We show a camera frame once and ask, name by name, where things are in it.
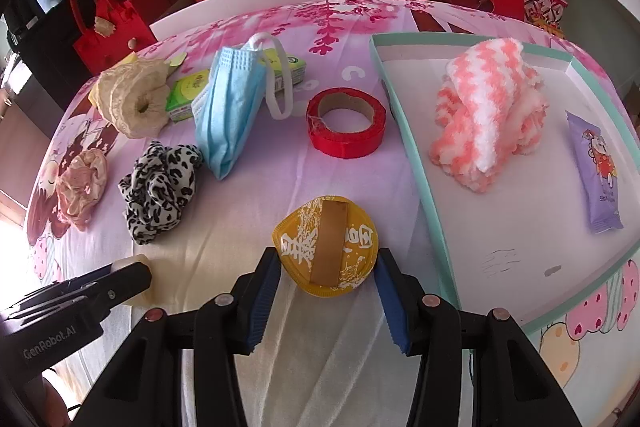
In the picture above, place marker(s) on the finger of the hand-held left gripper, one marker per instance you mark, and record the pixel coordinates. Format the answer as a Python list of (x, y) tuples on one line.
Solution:
[(125, 284)]

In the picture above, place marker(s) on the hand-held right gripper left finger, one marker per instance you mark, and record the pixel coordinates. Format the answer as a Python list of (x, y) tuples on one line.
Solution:
[(262, 302)]

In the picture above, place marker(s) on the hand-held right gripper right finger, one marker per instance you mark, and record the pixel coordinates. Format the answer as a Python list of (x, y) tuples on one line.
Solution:
[(395, 302)]

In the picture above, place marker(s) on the cream soft pad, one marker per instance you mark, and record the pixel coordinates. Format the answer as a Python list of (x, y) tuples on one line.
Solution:
[(137, 262)]

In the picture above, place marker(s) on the leopard print scrunchie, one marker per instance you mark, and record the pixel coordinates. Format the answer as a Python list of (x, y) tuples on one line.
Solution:
[(155, 192)]

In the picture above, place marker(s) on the teal-edged white tray box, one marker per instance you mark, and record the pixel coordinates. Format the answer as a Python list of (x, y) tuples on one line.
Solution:
[(500, 232)]

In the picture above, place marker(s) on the green tissue pack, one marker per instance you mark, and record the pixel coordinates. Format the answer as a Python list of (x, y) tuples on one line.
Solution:
[(187, 94), (295, 67)]

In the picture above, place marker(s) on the pink scrunchie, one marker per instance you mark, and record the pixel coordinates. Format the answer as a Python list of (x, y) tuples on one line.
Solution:
[(80, 192)]

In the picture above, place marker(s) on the red tape roll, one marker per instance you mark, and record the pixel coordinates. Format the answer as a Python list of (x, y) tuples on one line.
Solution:
[(345, 147)]

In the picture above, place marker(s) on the cream lace scrunchie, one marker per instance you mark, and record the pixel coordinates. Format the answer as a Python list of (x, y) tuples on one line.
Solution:
[(117, 97)]

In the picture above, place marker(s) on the blue face mask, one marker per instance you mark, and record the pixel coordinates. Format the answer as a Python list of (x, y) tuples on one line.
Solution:
[(230, 117)]

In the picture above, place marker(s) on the pink white striped towel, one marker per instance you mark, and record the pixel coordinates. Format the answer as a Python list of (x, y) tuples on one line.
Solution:
[(480, 117)]

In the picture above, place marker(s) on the purple snack packet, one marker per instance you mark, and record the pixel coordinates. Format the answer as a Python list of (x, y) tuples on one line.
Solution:
[(595, 177)]

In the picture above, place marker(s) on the red felt handbag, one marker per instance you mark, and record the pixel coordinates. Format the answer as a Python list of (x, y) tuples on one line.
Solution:
[(115, 42)]

